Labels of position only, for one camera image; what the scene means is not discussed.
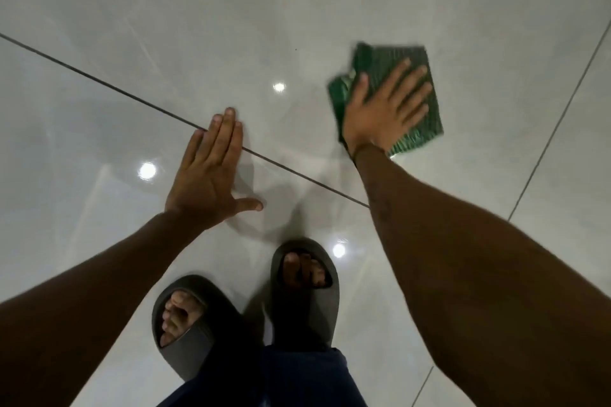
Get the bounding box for person's right hand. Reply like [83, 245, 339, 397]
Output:
[342, 58, 433, 158]

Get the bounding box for person's right forearm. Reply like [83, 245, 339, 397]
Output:
[352, 143, 611, 407]

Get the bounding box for person's right foot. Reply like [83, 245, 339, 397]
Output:
[282, 252, 330, 289]

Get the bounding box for person's left forearm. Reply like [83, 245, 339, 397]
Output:
[0, 210, 207, 407]

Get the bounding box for dark blue trousers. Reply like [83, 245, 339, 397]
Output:
[158, 345, 368, 407]

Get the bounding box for person's foot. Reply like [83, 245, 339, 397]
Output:
[282, 252, 330, 289]
[159, 291, 206, 348]

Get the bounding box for person's left foot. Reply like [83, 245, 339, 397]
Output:
[159, 291, 206, 348]

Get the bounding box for grey slide sandal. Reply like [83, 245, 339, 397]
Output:
[267, 237, 341, 350]
[151, 274, 249, 383]

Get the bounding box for person's left hand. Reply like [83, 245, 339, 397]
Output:
[165, 107, 264, 232]

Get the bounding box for green cleaning cloth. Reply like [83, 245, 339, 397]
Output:
[327, 42, 444, 157]

